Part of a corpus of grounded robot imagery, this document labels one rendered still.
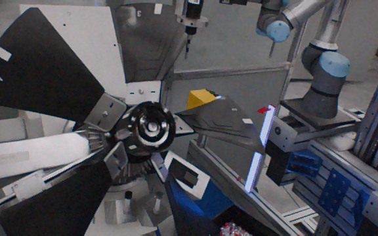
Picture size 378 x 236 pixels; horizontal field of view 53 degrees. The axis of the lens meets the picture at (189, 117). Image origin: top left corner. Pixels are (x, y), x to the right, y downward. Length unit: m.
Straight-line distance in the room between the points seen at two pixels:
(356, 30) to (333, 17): 3.77
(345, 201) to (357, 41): 4.09
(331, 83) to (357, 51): 4.01
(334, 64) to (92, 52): 0.89
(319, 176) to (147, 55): 0.92
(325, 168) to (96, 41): 0.98
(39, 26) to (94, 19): 0.38
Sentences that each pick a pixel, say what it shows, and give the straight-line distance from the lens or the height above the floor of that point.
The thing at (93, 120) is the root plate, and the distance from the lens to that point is 0.89.
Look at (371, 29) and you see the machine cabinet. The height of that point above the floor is 0.79.
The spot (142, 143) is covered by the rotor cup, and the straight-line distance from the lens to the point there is 0.82.
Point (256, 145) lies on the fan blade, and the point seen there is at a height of 1.14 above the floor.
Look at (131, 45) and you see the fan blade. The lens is 0.99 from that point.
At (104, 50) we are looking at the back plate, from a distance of 1.17.
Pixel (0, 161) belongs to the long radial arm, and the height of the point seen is 1.11.
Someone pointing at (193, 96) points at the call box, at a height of 1.07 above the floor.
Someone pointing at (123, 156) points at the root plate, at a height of 1.14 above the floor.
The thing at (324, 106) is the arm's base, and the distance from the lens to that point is 1.57.
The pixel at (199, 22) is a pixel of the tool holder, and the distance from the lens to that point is 0.82.
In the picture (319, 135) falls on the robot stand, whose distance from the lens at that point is 1.62.
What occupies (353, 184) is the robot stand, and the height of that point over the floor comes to 0.90.
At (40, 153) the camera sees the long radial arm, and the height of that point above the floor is 1.12.
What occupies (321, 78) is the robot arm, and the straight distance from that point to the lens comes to 1.55.
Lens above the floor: 1.64
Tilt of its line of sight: 27 degrees down
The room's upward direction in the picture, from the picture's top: 11 degrees clockwise
